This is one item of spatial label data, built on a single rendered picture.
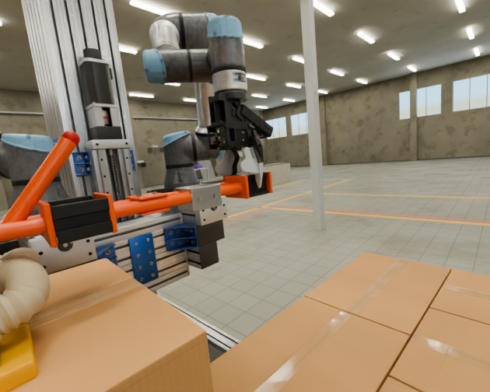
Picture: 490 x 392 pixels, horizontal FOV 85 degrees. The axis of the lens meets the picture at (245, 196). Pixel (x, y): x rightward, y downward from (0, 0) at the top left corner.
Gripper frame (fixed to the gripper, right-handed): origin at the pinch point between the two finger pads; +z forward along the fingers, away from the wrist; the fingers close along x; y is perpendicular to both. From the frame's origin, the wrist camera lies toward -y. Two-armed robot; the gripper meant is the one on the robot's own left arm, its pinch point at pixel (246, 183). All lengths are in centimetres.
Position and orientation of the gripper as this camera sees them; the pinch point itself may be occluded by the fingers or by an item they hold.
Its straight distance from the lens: 64.0
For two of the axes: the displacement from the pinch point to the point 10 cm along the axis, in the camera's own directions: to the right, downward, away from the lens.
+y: -7.3, 1.6, -6.6
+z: 1.0, 9.9, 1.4
